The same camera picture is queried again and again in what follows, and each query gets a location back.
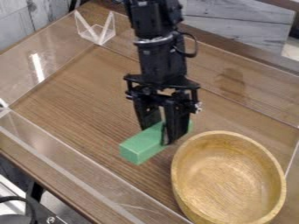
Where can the clear acrylic corner bracket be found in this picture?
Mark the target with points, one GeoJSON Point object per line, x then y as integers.
{"type": "Point", "coordinates": [99, 34]}

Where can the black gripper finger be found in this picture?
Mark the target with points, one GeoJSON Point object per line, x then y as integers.
{"type": "Point", "coordinates": [177, 120]}
{"type": "Point", "coordinates": [147, 112]}

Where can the green rectangular block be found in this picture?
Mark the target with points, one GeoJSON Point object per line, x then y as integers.
{"type": "Point", "coordinates": [142, 146]}

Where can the brown wooden bowl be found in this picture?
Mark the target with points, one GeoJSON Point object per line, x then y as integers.
{"type": "Point", "coordinates": [227, 180]}

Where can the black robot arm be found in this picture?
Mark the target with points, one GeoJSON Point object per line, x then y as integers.
{"type": "Point", "coordinates": [154, 18]}

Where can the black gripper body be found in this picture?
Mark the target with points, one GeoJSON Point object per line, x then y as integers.
{"type": "Point", "coordinates": [162, 79]}

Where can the clear acrylic front barrier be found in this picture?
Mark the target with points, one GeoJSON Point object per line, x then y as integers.
{"type": "Point", "coordinates": [104, 198]}

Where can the black table leg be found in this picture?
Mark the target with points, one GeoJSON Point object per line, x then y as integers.
{"type": "Point", "coordinates": [35, 191]}

